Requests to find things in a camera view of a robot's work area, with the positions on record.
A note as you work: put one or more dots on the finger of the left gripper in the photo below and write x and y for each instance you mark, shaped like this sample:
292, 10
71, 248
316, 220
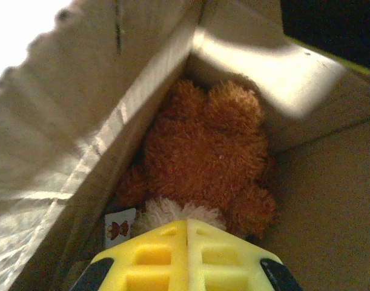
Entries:
339, 24

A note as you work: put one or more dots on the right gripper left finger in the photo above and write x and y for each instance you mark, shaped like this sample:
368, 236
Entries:
151, 260

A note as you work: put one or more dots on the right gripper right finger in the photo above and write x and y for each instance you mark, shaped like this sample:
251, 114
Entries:
227, 260

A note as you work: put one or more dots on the cardboard box with ragged tape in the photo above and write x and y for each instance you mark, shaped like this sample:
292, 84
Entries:
324, 197

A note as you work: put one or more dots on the brown plush toy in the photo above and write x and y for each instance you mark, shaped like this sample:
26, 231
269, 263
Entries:
203, 145

